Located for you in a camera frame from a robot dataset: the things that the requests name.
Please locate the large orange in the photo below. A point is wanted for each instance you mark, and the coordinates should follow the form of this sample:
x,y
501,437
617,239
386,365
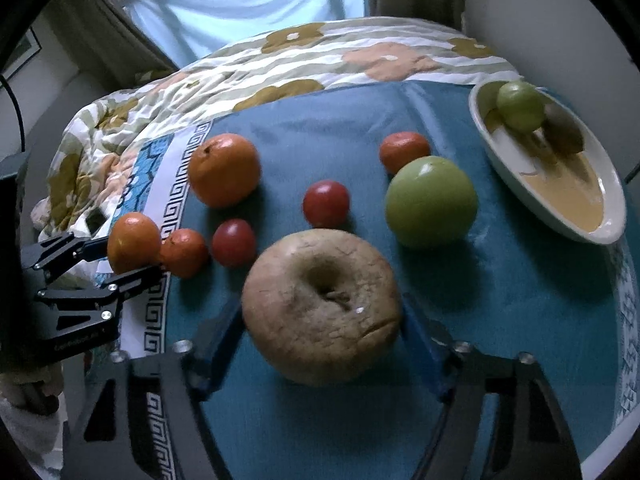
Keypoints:
x,y
225,170

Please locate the framed wall picture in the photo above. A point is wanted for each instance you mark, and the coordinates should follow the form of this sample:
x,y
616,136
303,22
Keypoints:
x,y
20,50

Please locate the light blue sheet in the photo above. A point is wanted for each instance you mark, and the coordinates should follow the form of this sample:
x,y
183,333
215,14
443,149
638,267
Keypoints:
x,y
225,10

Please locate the small tangerine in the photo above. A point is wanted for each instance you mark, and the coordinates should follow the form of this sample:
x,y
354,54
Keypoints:
x,y
184,252
405,151
134,242

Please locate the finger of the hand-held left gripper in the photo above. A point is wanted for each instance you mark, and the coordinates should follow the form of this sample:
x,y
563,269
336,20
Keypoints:
x,y
65,250
100,297

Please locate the teal cloth with patterned border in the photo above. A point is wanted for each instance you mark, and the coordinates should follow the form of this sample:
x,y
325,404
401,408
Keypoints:
x,y
500,310

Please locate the brown russet pear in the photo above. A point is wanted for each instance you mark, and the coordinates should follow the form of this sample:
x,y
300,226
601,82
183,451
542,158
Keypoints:
x,y
322,307

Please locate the red tomato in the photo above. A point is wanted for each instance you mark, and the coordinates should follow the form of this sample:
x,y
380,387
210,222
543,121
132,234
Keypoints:
x,y
233,242
326,204

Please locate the floral striped quilt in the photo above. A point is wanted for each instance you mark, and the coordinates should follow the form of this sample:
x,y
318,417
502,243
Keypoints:
x,y
300,65

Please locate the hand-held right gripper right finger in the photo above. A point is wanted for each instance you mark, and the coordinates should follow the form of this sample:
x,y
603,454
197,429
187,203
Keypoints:
x,y
425,360

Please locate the large green apple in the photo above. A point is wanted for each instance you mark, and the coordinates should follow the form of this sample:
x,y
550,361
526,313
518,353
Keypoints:
x,y
430,202

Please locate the small green apple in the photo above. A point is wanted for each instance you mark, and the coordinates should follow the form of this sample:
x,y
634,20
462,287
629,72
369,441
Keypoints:
x,y
520,105

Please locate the white ceramic bowl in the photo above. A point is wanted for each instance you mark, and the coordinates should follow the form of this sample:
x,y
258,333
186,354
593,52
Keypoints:
x,y
570,195

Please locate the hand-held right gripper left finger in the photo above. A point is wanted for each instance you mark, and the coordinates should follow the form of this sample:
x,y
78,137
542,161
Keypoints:
x,y
225,345

